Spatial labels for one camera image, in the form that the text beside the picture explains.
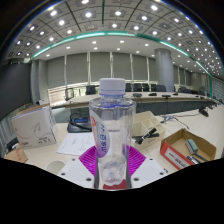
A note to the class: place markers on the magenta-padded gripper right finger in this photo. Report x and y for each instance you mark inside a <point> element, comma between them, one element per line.
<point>136,159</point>

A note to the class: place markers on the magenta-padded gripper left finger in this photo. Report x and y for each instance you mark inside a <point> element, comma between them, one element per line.
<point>88,160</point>

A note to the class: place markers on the clear plastic water bottle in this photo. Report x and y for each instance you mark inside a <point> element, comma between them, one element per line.
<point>111,133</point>

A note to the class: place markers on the white printed paper sheet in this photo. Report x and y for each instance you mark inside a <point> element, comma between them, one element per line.
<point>75,144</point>

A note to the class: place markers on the black marker pen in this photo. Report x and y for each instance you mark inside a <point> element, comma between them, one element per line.
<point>147,135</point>

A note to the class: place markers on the beige compartment organizer box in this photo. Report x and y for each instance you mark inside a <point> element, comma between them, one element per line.
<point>143,121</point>

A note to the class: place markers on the red-sided open cardboard box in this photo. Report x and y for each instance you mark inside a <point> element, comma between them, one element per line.
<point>176,156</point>

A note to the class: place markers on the grey-green board eraser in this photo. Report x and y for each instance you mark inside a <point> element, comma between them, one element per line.
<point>192,146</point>

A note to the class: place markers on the large white cardboard box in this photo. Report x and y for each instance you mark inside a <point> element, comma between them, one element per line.
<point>35,128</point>

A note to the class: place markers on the row of black office chairs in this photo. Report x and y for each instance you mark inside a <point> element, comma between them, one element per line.
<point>140,87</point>

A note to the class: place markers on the recessed ceiling lights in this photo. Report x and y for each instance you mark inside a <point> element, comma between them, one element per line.
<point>116,13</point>

